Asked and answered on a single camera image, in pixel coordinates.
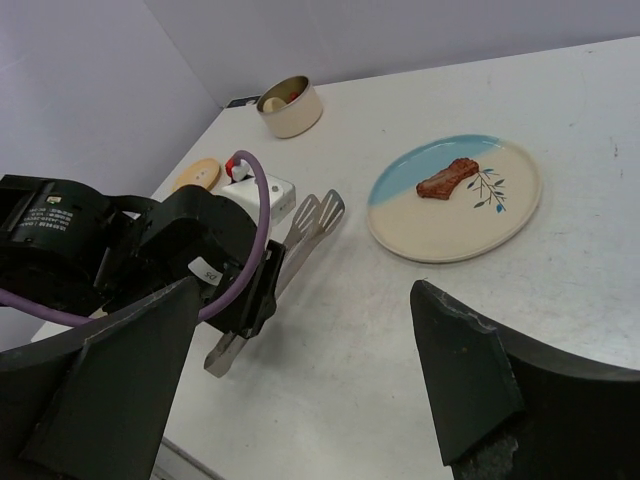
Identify left blue label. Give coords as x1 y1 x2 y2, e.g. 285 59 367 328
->
227 96 260 108

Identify steel tongs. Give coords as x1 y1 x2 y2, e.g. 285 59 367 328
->
204 189 346 378

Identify ceramic food plate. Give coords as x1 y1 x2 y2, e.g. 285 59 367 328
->
367 134 542 263

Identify left wooden lid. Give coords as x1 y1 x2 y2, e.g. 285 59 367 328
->
172 157 221 192

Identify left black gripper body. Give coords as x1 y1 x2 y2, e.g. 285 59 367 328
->
96 186 257 313

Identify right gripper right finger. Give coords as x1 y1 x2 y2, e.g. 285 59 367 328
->
410 280 639 479

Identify rice ball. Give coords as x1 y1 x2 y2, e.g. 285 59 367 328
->
263 97 287 113

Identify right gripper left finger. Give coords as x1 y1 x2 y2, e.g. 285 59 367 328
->
1 280 199 480

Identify meat piece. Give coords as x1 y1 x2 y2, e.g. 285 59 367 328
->
416 158 480 200

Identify steel lunch bowl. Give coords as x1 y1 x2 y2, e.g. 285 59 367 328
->
256 75 324 139

